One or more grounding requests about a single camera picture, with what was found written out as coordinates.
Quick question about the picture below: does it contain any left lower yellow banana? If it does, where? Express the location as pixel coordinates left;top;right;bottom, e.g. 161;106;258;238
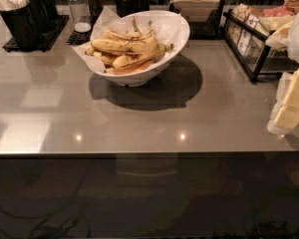
85;47;117;68

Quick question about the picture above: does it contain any front yellow banana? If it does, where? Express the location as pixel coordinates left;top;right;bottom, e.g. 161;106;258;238
113;44;174;68

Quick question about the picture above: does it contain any black wire condiment rack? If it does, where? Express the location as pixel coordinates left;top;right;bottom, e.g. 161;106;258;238
220;0;299;83

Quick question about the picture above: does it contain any white paper bowl liner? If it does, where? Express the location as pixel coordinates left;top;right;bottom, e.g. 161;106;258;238
71;5;183;75

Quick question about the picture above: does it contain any large black grid mat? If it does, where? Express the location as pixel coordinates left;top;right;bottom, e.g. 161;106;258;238
3;15;70;52

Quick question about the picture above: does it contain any spotted yellow banana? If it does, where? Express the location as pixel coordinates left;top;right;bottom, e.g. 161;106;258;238
91;32;157;54

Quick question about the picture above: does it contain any rear black cutlery cup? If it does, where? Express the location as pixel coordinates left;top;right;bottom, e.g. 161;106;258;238
28;0;58;33

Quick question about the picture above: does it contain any glass salt shaker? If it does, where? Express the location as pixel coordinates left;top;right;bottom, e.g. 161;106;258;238
68;0;91;33

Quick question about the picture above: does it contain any white tilted bowl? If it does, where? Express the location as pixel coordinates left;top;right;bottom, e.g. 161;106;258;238
88;10;191;88

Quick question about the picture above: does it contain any black cutlery cup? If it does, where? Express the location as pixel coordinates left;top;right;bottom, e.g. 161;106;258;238
28;0;58;33
0;0;40;50

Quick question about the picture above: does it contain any small black grid mat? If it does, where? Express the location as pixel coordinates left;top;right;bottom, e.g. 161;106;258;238
67;30;92;45

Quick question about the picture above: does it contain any black napkin holder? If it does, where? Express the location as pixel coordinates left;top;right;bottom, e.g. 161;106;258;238
169;0;223;40

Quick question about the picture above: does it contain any front black cutlery cup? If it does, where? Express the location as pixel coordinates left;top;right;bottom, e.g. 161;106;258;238
0;0;40;50

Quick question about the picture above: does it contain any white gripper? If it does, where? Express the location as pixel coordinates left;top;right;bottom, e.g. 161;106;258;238
265;12;299;129

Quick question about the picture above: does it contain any back yellow banana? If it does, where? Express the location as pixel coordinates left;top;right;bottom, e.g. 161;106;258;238
103;19;152;41

